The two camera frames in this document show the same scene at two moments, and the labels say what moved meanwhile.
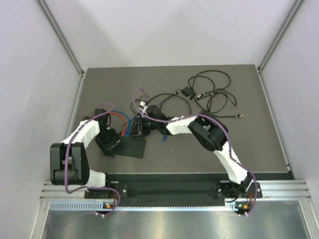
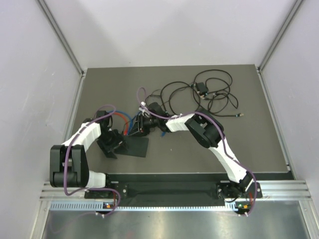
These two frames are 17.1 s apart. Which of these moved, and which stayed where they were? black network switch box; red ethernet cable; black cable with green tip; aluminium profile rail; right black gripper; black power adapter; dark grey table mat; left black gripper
Moved: red ethernet cable; black power adapter
Stayed: black network switch box; left black gripper; right black gripper; aluminium profile rail; dark grey table mat; black cable with green tip
